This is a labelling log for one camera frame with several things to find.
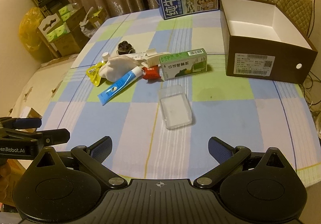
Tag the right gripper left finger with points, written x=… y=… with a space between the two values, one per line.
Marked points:
x=90 y=161

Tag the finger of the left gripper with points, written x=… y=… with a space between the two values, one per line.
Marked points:
x=20 y=123
x=54 y=136

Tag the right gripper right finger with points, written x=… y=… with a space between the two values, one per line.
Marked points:
x=229 y=159

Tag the yellow snack pouch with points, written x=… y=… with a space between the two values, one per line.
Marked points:
x=93 y=73

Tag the blue toothpaste tube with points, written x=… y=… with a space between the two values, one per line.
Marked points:
x=106 y=95

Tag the white cloth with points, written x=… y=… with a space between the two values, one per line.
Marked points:
x=116 y=67

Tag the small white medicine bottle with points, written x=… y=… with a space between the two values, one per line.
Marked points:
x=105 y=56

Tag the green white medicine box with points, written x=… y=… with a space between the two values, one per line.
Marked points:
x=183 y=63

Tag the red candy packet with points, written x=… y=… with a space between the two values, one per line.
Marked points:
x=151 y=73

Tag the dark velvet scrunchie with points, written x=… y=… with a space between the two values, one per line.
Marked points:
x=125 y=48

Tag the cream hair claw clip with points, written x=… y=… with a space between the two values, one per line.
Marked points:
x=152 y=58

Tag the white ointment box with bird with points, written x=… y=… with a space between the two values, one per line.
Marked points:
x=140 y=57

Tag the left hand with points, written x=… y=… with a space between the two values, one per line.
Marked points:
x=5 y=171

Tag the yellow plastic bag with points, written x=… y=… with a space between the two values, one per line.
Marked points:
x=27 y=31

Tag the checkered bed sheet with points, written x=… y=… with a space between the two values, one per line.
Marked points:
x=160 y=129

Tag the cardboard box with tissue packs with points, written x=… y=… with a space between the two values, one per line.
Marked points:
x=62 y=31

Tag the brown cardboard shoe box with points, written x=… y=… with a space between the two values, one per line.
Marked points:
x=260 y=41

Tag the open cardboard box with bag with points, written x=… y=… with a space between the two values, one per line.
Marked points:
x=93 y=20

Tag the beige quilted chair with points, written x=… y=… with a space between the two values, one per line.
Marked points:
x=300 y=11

